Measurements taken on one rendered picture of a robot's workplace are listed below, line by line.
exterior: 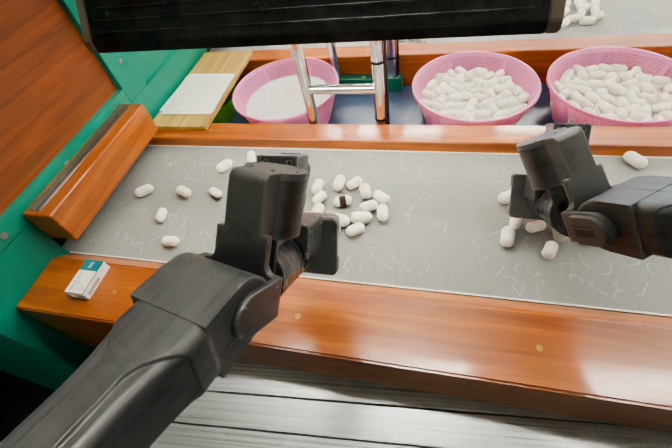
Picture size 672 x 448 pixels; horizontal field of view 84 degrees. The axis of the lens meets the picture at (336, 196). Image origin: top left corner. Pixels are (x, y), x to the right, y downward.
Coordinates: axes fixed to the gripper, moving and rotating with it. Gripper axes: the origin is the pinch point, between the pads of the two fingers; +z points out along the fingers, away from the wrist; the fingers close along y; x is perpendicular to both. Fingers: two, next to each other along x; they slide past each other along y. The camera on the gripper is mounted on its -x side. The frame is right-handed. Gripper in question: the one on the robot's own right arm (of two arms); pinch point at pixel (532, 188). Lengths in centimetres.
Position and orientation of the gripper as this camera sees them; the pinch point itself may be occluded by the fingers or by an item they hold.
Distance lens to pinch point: 70.6
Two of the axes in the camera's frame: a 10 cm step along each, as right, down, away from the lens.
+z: 2.4, -1.8, 9.5
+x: -0.3, 9.8, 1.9
